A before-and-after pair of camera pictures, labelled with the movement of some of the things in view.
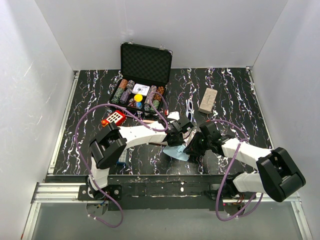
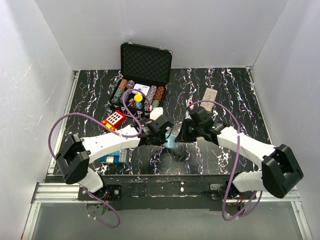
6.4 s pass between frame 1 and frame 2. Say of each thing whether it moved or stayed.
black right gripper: moved
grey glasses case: stayed
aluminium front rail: stayed
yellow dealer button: stayed
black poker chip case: stayed
